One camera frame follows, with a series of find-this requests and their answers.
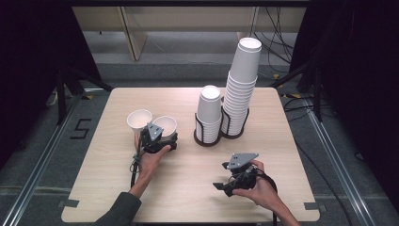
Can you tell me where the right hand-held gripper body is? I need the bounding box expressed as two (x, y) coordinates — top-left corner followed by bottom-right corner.
(223, 153), (260, 198)

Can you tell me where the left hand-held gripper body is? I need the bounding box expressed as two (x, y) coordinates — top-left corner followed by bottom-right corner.
(139, 122), (173, 154)

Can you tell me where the white paper cup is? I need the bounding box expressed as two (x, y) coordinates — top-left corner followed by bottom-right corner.
(126, 108), (153, 137)
(152, 115), (178, 142)

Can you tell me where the black wire cup holder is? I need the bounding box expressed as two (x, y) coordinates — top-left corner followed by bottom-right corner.
(220, 105), (251, 139)
(193, 112), (224, 148)

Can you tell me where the tall stack of paper cups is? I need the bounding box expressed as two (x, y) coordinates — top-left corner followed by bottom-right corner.
(220, 37), (263, 137)

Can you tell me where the person's right hand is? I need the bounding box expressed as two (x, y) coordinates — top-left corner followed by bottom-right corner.
(231, 159), (279, 211)

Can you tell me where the person's left hand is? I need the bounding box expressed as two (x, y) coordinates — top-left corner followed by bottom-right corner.
(134, 133), (172, 183)

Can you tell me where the short stack of paper cups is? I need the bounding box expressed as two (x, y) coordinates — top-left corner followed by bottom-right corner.
(195, 84), (224, 144)

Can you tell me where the beige wooden cabinet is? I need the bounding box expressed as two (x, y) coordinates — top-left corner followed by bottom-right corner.
(72, 6), (307, 62)

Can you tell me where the black curtain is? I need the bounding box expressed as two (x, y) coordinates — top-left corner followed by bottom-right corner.
(288, 0), (399, 218)
(0, 0), (103, 170)

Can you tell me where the right hand-held gripper cable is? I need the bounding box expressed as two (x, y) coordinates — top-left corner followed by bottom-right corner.
(255, 169), (279, 226)

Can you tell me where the hand-held gripper cable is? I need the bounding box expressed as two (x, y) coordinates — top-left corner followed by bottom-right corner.
(255, 169), (279, 226)
(130, 147), (144, 189)

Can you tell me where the left hand-held gripper cable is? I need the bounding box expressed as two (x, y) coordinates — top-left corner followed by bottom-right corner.
(130, 147), (144, 189)

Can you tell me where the black floor cable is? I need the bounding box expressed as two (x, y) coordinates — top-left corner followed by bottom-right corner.
(281, 95), (354, 226)

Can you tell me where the aluminium floor rail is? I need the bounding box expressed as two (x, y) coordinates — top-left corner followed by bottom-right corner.
(302, 100), (377, 226)
(0, 93), (86, 226)

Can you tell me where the bundle of black cables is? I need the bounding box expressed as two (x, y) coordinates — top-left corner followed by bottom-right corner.
(250, 6), (295, 65)

